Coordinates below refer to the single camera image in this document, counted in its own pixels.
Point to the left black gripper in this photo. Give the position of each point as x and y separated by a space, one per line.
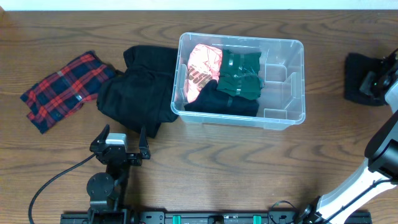
131 161

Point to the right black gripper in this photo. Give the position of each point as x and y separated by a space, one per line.
368 76

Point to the black cloth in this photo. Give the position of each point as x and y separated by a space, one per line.
357 67

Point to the large black garment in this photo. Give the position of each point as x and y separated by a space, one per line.
141 96

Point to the red plaid cloth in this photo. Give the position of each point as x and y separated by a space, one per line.
64 92

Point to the dark navy garment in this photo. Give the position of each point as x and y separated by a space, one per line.
210 100

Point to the pink printed shirt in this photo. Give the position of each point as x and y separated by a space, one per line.
203 66

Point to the clear plastic storage bin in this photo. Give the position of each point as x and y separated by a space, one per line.
282 73

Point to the dark green cloth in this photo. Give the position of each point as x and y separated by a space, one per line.
239 75

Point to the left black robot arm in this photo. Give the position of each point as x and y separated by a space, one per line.
106 189

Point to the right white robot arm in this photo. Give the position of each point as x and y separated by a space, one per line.
377 174

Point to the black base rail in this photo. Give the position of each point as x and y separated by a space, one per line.
179 218

